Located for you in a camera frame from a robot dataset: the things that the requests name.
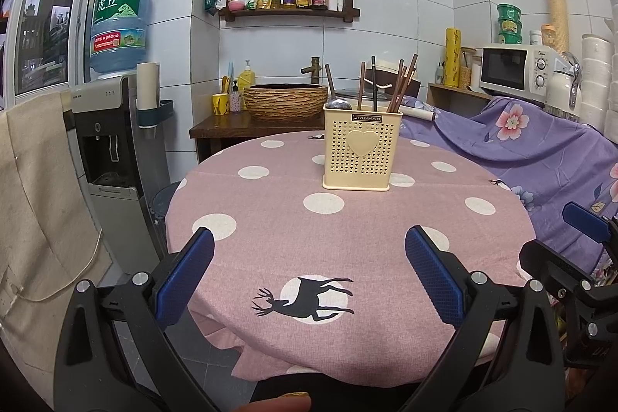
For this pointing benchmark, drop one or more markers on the pink bowl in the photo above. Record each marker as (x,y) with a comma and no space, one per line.
(235,6)

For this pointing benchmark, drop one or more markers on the small clear bottle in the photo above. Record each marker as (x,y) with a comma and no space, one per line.
(440,74)

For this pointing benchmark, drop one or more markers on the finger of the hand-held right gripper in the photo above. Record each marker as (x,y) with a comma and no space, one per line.
(586,219)
(550,262)

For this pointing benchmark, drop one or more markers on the white kettle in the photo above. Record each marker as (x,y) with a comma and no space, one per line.
(560,91)

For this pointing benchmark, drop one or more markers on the purple floral cloth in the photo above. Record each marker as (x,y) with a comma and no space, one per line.
(521,151)

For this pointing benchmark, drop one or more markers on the brass faucet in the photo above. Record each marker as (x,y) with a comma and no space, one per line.
(314,70)

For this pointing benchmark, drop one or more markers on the blue toothbrush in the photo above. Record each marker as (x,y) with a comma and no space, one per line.
(230,76)

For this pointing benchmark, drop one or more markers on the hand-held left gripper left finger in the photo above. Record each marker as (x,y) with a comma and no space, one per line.
(186,281)

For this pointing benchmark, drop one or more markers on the black chopstick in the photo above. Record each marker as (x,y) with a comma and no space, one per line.
(373,84)

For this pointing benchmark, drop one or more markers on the paper cup dispenser tube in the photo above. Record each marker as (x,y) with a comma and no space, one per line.
(147,88)

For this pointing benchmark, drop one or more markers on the white lid jar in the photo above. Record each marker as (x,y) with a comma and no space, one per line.
(535,38)

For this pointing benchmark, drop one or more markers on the glass grain jar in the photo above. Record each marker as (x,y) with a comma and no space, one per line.
(467,71)

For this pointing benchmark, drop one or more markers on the blue water jug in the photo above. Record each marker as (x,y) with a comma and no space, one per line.
(119,30)

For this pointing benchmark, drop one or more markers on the grey water dispenser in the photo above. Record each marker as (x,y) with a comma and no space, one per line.
(111,166)

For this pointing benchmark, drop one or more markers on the yellow mug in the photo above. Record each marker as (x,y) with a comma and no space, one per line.
(220,104)

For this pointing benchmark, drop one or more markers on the pink polka dot tablecloth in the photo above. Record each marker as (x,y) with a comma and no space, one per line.
(289,248)

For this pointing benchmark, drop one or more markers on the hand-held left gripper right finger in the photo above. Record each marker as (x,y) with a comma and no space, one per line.
(432,277)

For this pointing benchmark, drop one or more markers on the small patterned bottle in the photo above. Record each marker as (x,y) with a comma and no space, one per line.
(235,99)

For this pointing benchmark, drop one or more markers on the grey bin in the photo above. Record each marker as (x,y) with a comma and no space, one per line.
(161,209)

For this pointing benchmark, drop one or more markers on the orange lid jar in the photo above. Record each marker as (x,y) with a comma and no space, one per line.
(548,36)

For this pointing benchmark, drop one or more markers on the yellow soap pump bottle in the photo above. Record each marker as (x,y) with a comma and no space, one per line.
(246,79)

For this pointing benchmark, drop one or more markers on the beige cloth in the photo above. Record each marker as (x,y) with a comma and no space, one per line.
(43,209)

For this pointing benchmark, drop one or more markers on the cream plastic utensil holder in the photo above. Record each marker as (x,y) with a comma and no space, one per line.
(362,151)

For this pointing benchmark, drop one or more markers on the light wooden shelf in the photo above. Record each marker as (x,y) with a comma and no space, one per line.
(449,96)

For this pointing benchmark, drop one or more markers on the white microwave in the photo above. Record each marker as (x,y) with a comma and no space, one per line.
(507,69)

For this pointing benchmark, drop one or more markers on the dark wooden cabinet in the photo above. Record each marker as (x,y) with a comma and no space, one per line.
(231,127)

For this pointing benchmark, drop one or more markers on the white lint roller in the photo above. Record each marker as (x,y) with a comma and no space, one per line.
(417,113)

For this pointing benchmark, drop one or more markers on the stacks of white paper bowls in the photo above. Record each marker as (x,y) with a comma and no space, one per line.
(598,79)

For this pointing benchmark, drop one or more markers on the yellow wrap roll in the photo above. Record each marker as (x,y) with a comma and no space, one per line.
(453,57)

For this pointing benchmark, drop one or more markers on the wicker wash basin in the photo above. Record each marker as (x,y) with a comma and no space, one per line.
(285,103)

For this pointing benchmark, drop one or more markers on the framed glass window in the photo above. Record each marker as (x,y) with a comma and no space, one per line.
(53,16)

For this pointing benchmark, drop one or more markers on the tall beige paper cup stack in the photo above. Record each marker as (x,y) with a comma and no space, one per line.
(555,1)

